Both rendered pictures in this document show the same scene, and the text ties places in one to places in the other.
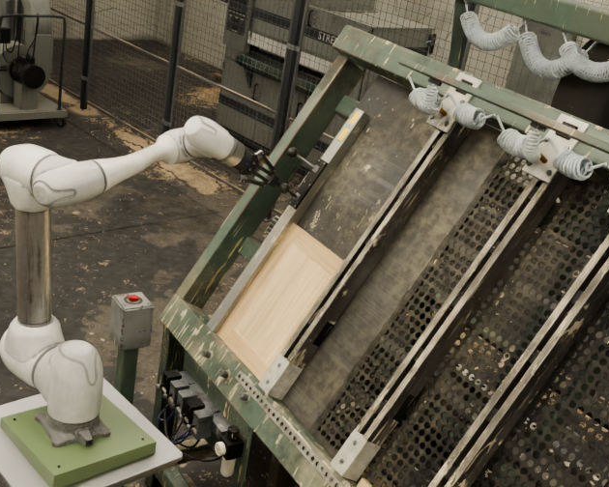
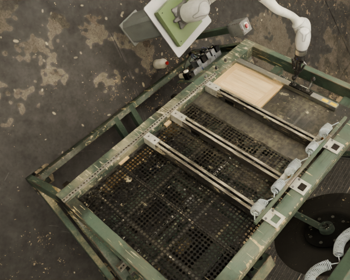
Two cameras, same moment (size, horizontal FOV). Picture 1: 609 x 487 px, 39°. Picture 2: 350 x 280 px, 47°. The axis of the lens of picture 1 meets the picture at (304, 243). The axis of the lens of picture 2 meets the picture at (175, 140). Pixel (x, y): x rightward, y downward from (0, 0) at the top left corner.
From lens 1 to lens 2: 1.09 m
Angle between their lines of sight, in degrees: 31
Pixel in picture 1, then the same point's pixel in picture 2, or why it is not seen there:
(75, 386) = (190, 11)
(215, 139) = (300, 41)
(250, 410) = (200, 80)
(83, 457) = (168, 20)
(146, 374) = not seen: hidden behind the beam
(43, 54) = not seen: outside the picture
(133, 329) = (234, 29)
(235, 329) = (236, 69)
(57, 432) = (176, 9)
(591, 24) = not seen: outside the picture
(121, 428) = (184, 32)
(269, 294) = (250, 80)
